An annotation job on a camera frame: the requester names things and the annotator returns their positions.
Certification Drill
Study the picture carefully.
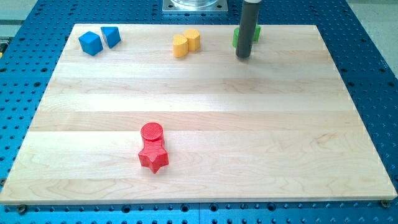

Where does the red cylinder block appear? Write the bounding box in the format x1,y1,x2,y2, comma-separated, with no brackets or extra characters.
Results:
141,122,164,146

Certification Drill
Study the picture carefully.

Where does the red star block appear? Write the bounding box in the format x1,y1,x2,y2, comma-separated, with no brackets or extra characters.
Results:
138,139,169,174

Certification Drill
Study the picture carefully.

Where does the light wooden board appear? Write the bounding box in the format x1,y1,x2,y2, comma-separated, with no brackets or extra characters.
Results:
1,24,397,205

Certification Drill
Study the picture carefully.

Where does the yellow heart block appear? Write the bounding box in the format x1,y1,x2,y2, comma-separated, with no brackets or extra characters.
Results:
173,34,188,58

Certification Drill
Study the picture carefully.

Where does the yellow hexagon block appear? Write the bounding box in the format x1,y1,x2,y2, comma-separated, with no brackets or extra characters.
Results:
183,29,201,51

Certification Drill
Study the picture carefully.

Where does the green block left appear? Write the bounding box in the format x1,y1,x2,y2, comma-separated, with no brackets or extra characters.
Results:
232,27,239,48

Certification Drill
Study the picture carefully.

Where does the green block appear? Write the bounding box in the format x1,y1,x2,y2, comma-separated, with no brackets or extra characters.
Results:
232,27,239,48
253,25,261,42

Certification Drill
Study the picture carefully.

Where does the green block right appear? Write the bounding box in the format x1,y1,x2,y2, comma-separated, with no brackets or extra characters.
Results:
253,25,261,42

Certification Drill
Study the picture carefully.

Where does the blue triangular prism block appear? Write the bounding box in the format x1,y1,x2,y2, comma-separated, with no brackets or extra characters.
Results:
101,27,121,49

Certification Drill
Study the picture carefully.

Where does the blue cube block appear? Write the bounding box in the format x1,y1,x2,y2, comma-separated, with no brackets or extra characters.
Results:
78,31,103,56

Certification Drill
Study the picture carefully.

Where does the blue perforated metal table plate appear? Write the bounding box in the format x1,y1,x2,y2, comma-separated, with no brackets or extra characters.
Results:
1,1,397,223

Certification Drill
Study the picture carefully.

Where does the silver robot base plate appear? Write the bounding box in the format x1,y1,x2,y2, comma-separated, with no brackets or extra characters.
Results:
162,0,228,12

